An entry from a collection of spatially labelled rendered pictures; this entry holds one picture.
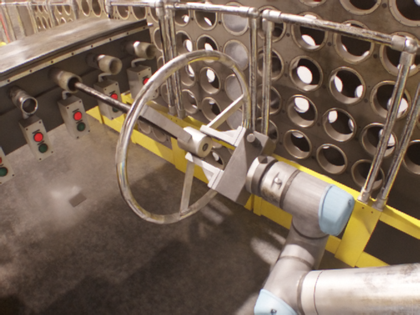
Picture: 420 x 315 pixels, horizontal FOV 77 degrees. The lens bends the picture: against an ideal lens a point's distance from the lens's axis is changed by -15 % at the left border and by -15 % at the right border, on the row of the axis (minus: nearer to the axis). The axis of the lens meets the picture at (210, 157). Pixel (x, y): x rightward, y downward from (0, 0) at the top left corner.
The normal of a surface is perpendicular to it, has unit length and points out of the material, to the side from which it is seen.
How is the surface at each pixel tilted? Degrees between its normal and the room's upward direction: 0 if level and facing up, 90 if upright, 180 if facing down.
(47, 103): 90
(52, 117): 90
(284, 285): 37
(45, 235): 0
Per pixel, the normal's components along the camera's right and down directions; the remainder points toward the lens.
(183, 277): -0.06, -0.79
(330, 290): -0.71, -0.47
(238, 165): -0.47, -0.29
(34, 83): 0.74, 0.38
